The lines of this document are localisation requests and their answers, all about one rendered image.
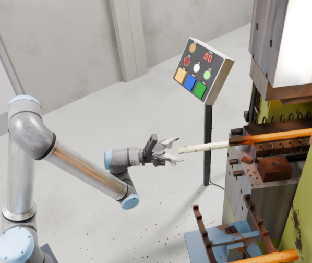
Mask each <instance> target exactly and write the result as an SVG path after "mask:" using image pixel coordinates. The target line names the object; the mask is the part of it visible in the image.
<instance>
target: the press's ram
mask: <svg viewBox="0 0 312 263"><path fill-rule="evenodd" d="M248 51H249V53H250V54H251V56H252V57H253V58H254V60H255V62H256V63H257V65H258V66H259V68H260V69H261V71H262V72H263V74H264V75H265V76H266V77H267V80H268V81H269V82H270V84H271V85H272V87H273V88H276V87H285V86H293V85H301V84H307V83H312V0H254V4H253V13H252V19H251V29H250V38H249V47H248Z"/></svg>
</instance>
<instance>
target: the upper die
mask: <svg viewBox="0 0 312 263"><path fill-rule="evenodd" d="M249 76H250V77H251V79H252V81H253V83H254V84H255V86H256V88H257V89H258V91H259V93H260V94H261V96H262V98H263V99H264V101H272V100H280V99H288V98H297V97H305V96H310V95H312V83H307V84H301V85H293V86H285V87H276V88H273V87H272V85H271V84H270V82H269V81H268V80H267V77H266V76H265V75H264V74H263V72H262V71H261V69H260V68H259V66H258V65H257V63H256V62H255V60H254V58H253V57H251V65H250V73H249Z"/></svg>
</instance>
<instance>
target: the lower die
mask: <svg viewBox="0 0 312 263"><path fill-rule="evenodd" d="M308 128H312V118H311V119H309V117H308V118H303V119H302V121H301V119H300V118H299V119H294V120H293V122H292V120H286V121H284V123H283V121H278V122H275V124H274V122H269V123H267V124H266V125H265V123H261V124H258V125H257V126H256V124H252V125H244V126H243V133H242V136H247V134H250V135H251V136H253V135H262V134H270V133H278V132H286V131H292V130H300V129H308ZM310 137H311V134H310V135H302V136H294V137H285V138H277V139H268V140H260V141H253V144H252V146H250V145H249V144H248V146H247V148H248V150H249V152H250V154H251V156H252V159H253V161H254V163H257V162H256V156H261V154H262V147H260V145H263V148H264V153H263V155H264V156H265V155H270V154H271V152H272V146H269V145H270V143H272V144H273V146H274V151H273V154H278V153H280V152H281V150H282V145H279V143H280V142H282V143H283V145H284V150H283V153H286V152H290V151H291V149H292V144H291V143H289V141H292V142H293V144H294V148H293V152H294V151H300V150H301V147H302V143H301V142H298V141H299V140H302V141H303V143H304V147H303V150H309V148H310V143H309V141H308V140H309V138H310Z"/></svg>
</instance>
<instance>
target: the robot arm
mask: <svg viewBox="0 0 312 263"><path fill-rule="evenodd" d="M8 132H9V135H8V173H7V200H6V201H5V202H4V204H3V206H2V212H1V216H2V235H1V237H0V261H1V262H2V263H54V261H53V259H52V258H51V256H50V255H49V254H47V253H45V252H42V251H41V249H40V247H39V245H38V235H37V225H36V214H37V204H36V202H35V201H34V200H33V194H34V183H35V171H36V164H37V161H41V160H43V159H44V160H45V161H47V162H49V163H51V164H53V165H54V166H56V167H58V168H60V169H62V170H63V171H65V172H67V173H69V174H70V175H72V176H74V177H76V178H78V179H79V180H81V181H83V182H85V183H87V184H88V185H90V186H92V187H94V188H95V189H97V190H99V191H101V192H103V193H104V194H106V195H108V196H110V197H112V198H113V199H114V200H116V201H118V202H119V203H120V204H121V207H122V208H123V209H124V210H129V209H132V208H134V207H136V206H137V205H138V204H139V195H138V194H137V192H136V189H135V187H134V185H133V182H132V180H131V177H130V175H129V172H128V167H132V166H140V163H141V164H142V166H145V163H152V164H153V165H154V167H159V166H165V163H166V161H168V162H169V163H170V164H171V166H176V162H181V161H184V159H182V158H181V157H177V156H172V155H171V154H169V153H167V154H165V151H164V149H165V148H168V149H171V147H172V144H173V142H174V141H177V140H179V138H169V139H164V140H161V141H159V142H158V138H157V134H152V135H151V136H150V138H149V140H148V142H147V143H146V145H145V147H144V149H143V151H142V148H140V149H138V147H131V148H124V149H116V150H108V151H106V152H105V153H104V167H105V169H106V170H109V172H110V173H109V172H107V171H106V170H104V169H102V168H101V167H99V166H97V165H96V164H94V163H93V162H91V161H90V160H88V159H86V158H85V157H83V156H82V155H80V154H79V153H77V152H75V151H74V150H73V149H71V148H69V147H68V146H66V145H64V144H63V143H61V142H60V141H58V140H57V137H56V134H55V133H53V132H52V131H51V130H49V129H48V128H47V127H46V126H45V125H44V123H43V119H42V113H41V106H40V104H39V102H38V100H37V99H36V98H34V97H32V96H29V95H19V96H16V97H14V98H13V99H11V101H10V102H9V105H8ZM157 142H158V143H157Z"/></svg>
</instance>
